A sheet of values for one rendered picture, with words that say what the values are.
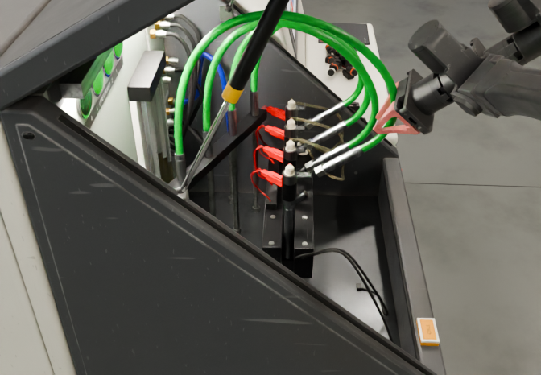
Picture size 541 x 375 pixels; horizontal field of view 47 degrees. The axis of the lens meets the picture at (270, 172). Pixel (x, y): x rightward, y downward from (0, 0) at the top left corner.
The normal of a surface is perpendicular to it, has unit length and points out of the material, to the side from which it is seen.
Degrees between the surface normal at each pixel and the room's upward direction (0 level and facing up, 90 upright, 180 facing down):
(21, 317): 90
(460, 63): 73
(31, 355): 90
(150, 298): 90
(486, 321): 0
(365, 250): 0
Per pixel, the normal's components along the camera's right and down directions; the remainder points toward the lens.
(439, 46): 0.14, 0.27
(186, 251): -0.04, 0.59
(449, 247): 0.00, -0.81
